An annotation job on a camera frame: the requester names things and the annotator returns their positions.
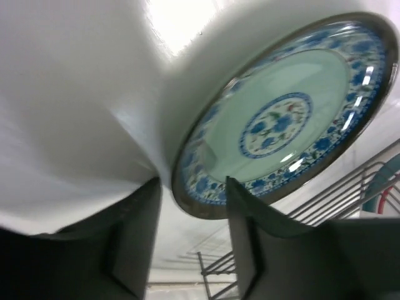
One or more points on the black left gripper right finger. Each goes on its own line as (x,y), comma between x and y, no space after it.
(281,258)

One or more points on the blue patterned small plate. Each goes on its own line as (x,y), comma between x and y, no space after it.
(287,114)

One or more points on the green red rimmed plate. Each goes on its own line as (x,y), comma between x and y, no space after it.
(384,202)

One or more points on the metal wire dish rack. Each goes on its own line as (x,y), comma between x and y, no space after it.
(215,274)

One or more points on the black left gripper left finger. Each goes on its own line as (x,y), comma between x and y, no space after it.
(105,256)

